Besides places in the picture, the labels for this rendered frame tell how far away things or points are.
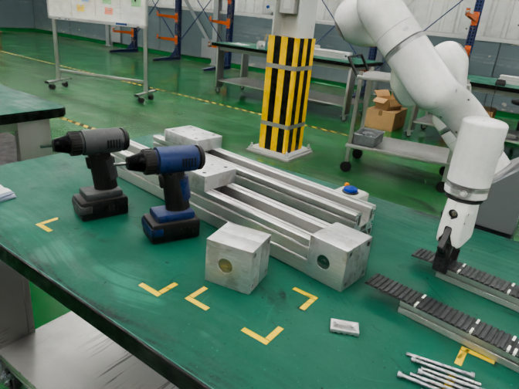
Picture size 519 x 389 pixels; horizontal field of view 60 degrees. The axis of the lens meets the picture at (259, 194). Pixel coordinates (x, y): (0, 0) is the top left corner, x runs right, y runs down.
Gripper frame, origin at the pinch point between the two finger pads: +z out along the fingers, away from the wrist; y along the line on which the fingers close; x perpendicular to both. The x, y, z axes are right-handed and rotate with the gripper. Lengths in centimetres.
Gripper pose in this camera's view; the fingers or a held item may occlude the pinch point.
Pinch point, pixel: (446, 259)
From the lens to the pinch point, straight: 108.3
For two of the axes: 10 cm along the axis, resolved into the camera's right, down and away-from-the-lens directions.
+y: 6.6, -2.3, 7.1
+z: -0.9, 9.2, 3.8
